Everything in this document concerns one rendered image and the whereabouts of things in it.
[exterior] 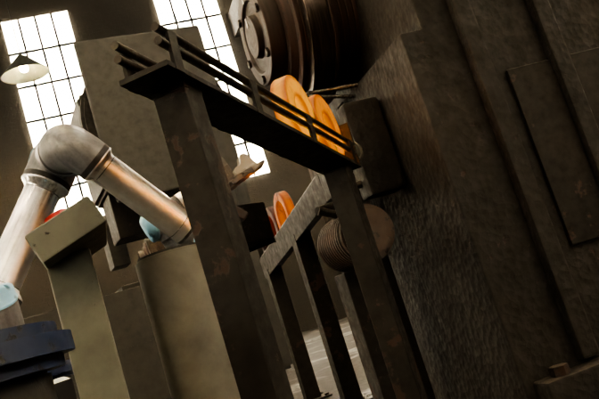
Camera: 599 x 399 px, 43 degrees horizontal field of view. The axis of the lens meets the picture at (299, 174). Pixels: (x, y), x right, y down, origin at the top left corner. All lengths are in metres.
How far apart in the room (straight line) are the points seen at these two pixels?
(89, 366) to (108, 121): 3.58
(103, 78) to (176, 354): 3.66
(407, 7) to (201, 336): 0.93
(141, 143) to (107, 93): 0.37
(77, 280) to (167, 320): 0.16
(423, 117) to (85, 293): 0.86
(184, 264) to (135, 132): 3.48
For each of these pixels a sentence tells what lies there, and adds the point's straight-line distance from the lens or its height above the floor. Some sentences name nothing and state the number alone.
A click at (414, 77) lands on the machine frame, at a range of 1.74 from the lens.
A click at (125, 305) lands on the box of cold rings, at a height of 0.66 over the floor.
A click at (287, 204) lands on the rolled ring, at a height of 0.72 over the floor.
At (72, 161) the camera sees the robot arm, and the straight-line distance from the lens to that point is 1.81.
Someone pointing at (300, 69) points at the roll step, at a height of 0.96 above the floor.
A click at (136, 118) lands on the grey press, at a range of 4.78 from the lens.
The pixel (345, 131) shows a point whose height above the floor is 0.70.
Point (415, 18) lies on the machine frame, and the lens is 1.81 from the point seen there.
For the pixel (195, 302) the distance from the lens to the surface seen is 1.29.
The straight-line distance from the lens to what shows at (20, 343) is 0.84.
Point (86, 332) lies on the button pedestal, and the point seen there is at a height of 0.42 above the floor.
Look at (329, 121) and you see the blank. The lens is 1.68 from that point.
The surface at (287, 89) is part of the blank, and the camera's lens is 1.47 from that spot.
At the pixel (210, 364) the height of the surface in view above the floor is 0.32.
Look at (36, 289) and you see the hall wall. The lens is 12.09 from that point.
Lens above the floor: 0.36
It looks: 9 degrees up
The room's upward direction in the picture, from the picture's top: 18 degrees counter-clockwise
